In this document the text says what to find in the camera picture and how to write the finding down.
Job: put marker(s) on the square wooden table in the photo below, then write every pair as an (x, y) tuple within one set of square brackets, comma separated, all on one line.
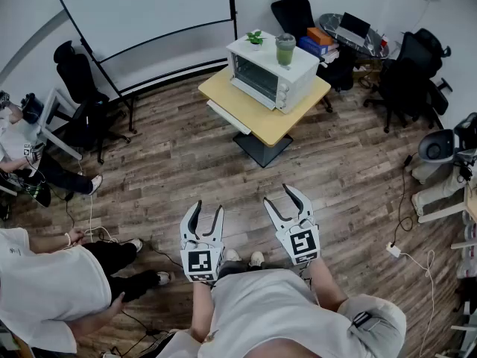
[(268, 125)]

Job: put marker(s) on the blue box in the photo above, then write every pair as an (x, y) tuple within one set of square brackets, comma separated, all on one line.
[(309, 45)]

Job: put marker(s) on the person's dark trousers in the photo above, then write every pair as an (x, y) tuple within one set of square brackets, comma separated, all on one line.
[(238, 267)]

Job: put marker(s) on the person's left forearm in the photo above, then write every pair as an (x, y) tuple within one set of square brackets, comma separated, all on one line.
[(201, 311)]

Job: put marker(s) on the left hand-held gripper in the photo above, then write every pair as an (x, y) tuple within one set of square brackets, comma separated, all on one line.
[(203, 261)]

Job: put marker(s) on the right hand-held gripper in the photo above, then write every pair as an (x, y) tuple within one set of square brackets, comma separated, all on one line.
[(303, 244)]

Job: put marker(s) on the white power strip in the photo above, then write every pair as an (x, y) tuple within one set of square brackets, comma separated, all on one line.
[(393, 250)]

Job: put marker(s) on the grey laptop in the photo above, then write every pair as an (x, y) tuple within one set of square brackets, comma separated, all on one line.
[(354, 24)]

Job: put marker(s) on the small green potted plant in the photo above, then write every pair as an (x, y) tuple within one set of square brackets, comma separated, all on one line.
[(255, 37)]

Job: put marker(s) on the black framed whiteboard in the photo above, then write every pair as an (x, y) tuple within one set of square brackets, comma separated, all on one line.
[(149, 13)]

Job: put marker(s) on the red can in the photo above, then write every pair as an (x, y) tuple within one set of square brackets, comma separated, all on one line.
[(384, 42)]

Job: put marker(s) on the white keyboard tray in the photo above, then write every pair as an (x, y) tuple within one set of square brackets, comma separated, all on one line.
[(227, 116)]

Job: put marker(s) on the person's white shirt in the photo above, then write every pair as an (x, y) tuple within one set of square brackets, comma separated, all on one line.
[(268, 311)]

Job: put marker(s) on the person's right white shoe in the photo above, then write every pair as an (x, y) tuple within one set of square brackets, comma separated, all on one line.
[(257, 258)]

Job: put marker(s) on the round dark marble table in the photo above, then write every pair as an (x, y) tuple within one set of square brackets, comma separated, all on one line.
[(329, 24)]

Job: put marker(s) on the orange box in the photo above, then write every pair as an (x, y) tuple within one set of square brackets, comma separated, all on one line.
[(318, 36)]

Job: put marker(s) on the wooden desk with white legs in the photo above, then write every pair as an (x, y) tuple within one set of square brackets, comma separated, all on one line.
[(439, 213)]

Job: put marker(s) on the person's white shoe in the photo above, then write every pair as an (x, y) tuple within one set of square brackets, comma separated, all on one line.
[(233, 255), (257, 258)]

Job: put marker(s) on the person's right forearm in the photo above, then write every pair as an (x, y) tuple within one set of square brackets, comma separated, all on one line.
[(328, 285)]

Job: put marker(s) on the person's left white shoe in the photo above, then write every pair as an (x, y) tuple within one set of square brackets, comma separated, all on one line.
[(233, 255)]

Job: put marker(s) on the green shaker bottle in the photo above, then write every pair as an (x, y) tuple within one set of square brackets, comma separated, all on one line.
[(285, 52)]

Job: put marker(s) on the black office chair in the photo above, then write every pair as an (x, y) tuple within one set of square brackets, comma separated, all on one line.
[(294, 13), (78, 77), (406, 80)]

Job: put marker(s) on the white oven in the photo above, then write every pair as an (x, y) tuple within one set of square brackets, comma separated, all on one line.
[(298, 65)]

